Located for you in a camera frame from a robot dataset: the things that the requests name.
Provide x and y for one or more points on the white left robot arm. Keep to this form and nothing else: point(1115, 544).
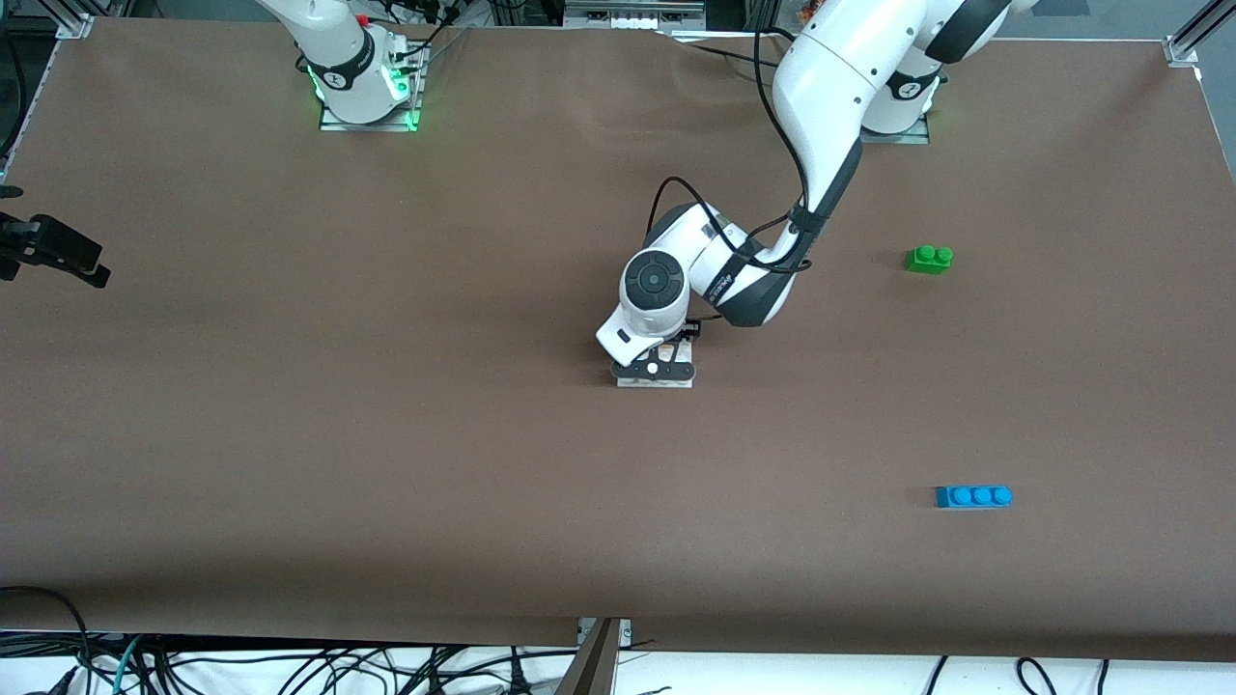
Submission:
point(830, 77)

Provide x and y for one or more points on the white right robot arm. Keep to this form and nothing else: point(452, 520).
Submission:
point(338, 58)

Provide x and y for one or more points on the green two-stud block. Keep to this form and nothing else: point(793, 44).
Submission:
point(925, 263)

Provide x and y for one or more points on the blue three-stud block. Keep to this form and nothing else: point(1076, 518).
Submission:
point(970, 498)

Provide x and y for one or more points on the brown table cover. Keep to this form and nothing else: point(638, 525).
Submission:
point(386, 290)

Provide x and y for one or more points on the aluminium profile leg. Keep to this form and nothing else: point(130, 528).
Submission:
point(594, 666)

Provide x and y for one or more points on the aluminium corner bracket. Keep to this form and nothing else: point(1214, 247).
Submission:
point(75, 26)
point(1182, 50)

